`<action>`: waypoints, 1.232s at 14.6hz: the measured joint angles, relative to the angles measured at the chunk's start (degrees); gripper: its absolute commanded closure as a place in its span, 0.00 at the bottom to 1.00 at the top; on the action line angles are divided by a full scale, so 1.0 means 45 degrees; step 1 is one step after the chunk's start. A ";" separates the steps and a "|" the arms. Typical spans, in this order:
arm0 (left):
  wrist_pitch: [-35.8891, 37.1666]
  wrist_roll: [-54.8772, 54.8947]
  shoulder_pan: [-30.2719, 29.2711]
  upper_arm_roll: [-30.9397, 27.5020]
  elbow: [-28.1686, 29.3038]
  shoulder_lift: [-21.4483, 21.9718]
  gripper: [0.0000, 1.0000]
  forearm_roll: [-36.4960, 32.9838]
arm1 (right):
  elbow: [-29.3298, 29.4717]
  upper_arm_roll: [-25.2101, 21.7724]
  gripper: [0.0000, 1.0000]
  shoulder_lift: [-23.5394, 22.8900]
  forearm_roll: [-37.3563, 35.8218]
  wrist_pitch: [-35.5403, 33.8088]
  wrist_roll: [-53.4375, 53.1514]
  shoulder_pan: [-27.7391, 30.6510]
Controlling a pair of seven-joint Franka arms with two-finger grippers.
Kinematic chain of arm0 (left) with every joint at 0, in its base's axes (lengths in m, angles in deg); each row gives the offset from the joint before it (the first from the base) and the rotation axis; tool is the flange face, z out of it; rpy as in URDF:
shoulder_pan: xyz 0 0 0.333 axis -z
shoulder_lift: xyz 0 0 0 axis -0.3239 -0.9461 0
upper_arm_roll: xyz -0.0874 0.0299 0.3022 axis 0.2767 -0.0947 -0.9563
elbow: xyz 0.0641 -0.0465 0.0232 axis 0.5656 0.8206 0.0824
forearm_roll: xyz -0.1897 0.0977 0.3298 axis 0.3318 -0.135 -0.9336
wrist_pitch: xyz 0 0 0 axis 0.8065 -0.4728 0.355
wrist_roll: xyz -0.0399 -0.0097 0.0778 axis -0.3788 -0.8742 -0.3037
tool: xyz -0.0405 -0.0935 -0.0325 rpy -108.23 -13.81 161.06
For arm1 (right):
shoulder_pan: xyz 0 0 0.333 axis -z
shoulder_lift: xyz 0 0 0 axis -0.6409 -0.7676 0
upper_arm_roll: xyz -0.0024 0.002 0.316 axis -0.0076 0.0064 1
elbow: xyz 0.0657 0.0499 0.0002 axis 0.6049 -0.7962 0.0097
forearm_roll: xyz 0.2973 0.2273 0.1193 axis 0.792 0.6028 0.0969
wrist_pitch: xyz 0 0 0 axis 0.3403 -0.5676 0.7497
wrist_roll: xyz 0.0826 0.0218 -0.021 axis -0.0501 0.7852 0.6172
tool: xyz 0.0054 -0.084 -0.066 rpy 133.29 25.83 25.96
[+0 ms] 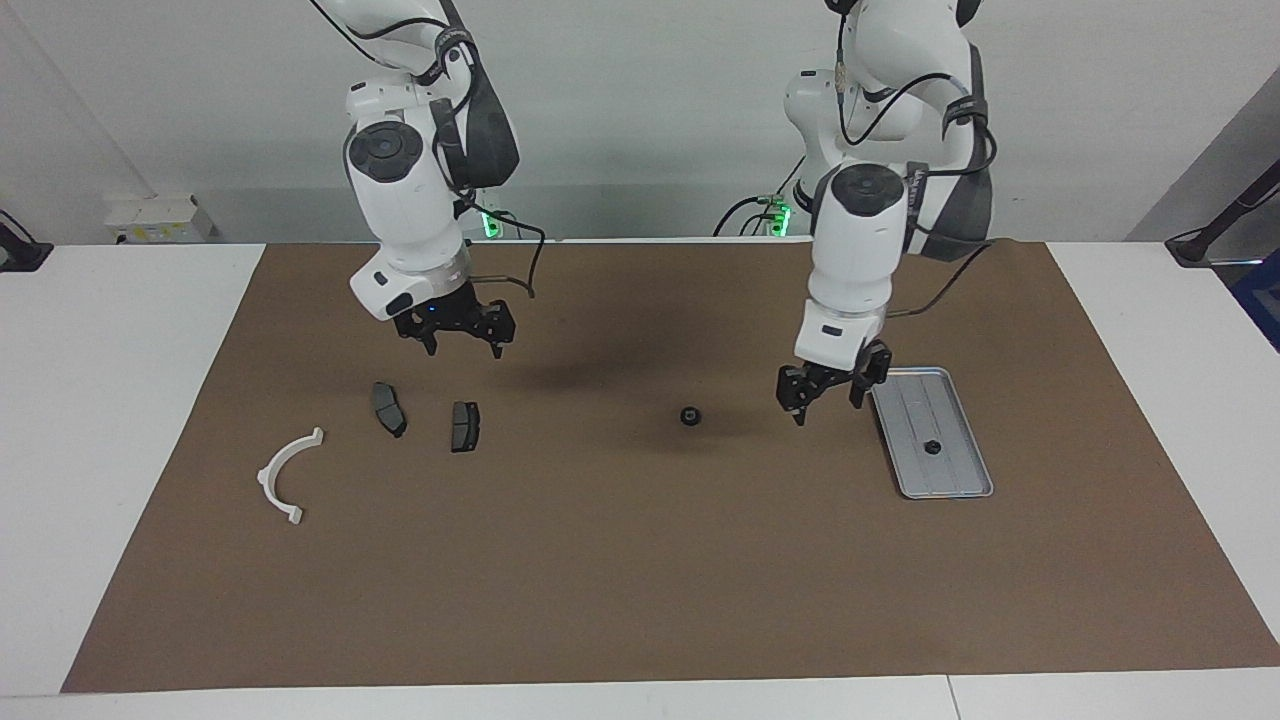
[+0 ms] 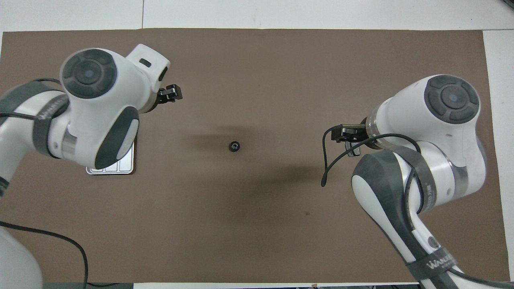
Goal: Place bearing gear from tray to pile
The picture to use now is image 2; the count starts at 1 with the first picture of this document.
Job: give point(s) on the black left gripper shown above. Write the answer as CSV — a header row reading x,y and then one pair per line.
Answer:
x,y
159,98

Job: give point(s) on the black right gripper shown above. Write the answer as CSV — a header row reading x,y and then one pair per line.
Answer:
x,y
355,133

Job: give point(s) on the large black bearing gear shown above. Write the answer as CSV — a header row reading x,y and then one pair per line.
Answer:
x,y
234,146

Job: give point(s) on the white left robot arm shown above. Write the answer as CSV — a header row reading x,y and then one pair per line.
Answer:
x,y
96,116

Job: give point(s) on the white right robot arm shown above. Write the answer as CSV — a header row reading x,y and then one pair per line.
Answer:
x,y
405,116

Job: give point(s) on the silver metal tray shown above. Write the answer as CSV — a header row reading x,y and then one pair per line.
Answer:
x,y
120,168

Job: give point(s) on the rectangular dark brake pad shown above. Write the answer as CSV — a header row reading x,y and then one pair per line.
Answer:
x,y
355,153

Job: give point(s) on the brown table mat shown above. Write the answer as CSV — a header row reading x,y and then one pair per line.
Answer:
x,y
257,241

